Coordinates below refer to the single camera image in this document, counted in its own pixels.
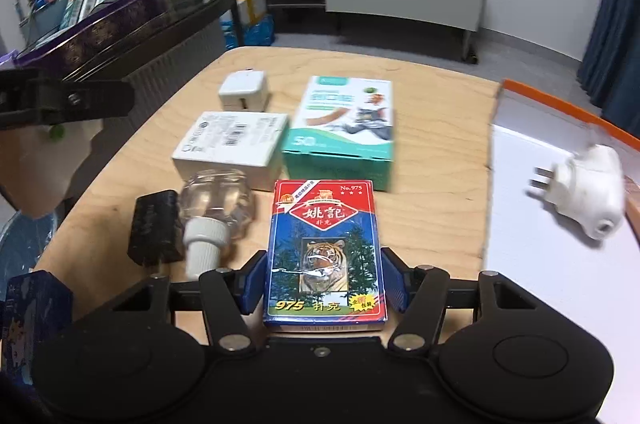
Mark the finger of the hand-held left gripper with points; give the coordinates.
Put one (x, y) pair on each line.
(75, 100)

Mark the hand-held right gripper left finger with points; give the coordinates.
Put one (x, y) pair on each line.
(253, 280)

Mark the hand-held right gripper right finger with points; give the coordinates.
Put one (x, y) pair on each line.
(395, 279)

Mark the playing card box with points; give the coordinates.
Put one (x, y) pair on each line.
(322, 249)

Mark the clear plastic piece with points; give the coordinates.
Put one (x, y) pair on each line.
(215, 204)

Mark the black charger plug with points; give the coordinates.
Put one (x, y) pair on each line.
(154, 226)

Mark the white box with barcode label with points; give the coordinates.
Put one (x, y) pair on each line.
(230, 139)

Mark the white box with orange rim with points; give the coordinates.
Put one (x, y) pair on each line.
(550, 284)

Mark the teal bandage box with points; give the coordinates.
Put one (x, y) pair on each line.
(345, 129)

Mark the white plug-in device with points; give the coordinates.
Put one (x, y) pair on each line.
(590, 189)

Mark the purple patterned box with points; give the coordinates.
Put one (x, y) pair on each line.
(100, 31)

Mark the trash bin with plastic bag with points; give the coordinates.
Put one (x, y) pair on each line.
(30, 239)

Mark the black glass table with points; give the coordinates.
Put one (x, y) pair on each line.
(195, 11)

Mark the blue printed box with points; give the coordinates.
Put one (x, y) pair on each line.
(35, 324)

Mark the white square charger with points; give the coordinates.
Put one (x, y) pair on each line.
(242, 90)

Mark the blue packs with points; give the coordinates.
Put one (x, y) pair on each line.
(250, 31)

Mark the white carton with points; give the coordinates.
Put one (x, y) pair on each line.
(251, 6)

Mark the blue curtain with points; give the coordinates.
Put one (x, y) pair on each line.
(612, 29)

